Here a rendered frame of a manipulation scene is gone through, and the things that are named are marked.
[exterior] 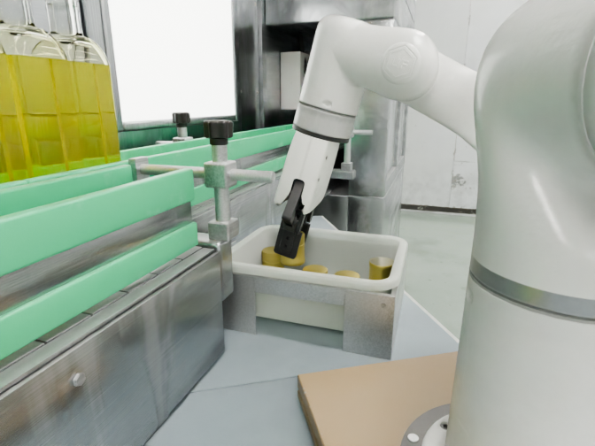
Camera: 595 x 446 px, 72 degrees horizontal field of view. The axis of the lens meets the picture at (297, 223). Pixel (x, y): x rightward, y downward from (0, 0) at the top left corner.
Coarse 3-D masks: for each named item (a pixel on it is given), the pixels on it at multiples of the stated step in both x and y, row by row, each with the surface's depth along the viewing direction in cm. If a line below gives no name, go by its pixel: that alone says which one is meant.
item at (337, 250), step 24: (264, 240) 63; (312, 240) 63; (336, 240) 61; (360, 240) 60; (384, 240) 59; (240, 264) 49; (312, 264) 63; (336, 264) 62; (360, 264) 61; (360, 288) 45; (384, 288) 44
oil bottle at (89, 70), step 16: (64, 32) 40; (64, 48) 39; (80, 48) 40; (96, 48) 42; (80, 64) 40; (96, 64) 42; (80, 80) 40; (96, 80) 42; (80, 96) 40; (96, 96) 42; (112, 96) 44; (80, 112) 41; (96, 112) 42; (112, 112) 45; (80, 128) 41; (96, 128) 43; (112, 128) 45; (96, 144) 43; (112, 144) 45; (96, 160) 43; (112, 160) 45
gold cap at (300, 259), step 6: (300, 246) 57; (300, 252) 57; (282, 258) 58; (288, 258) 57; (294, 258) 57; (300, 258) 58; (282, 264) 58; (288, 264) 58; (294, 264) 57; (300, 264) 58
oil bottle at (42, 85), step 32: (0, 32) 34; (32, 32) 35; (32, 64) 35; (64, 64) 38; (32, 96) 35; (64, 96) 38; (32, 128) 35; (64, 128) 38; (32, 160) 36; (64, 160) 39
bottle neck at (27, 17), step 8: (0, 0) 34; (8, 0) 34; (16, 0) 35; (24, 0) 35; (0, 8) 34; (8, 8) 34; (16, 8) 35; (24, 8) 35; (0, 16) 35; (8, 16) 35; (16, 16) 35; (24, 16) 35; (32, 16) 36
